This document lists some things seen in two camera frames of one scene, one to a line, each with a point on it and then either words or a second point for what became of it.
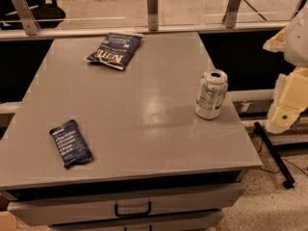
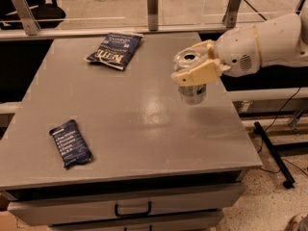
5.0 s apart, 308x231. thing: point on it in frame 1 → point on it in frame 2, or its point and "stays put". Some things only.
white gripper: (298, 42) → (237, 53)
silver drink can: (211, 93) → (192, 94)
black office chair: (41, 0) stays put
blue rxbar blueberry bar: (71, 144) stays put
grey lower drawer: (178, 224) stays put
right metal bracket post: (230, 15) stays put
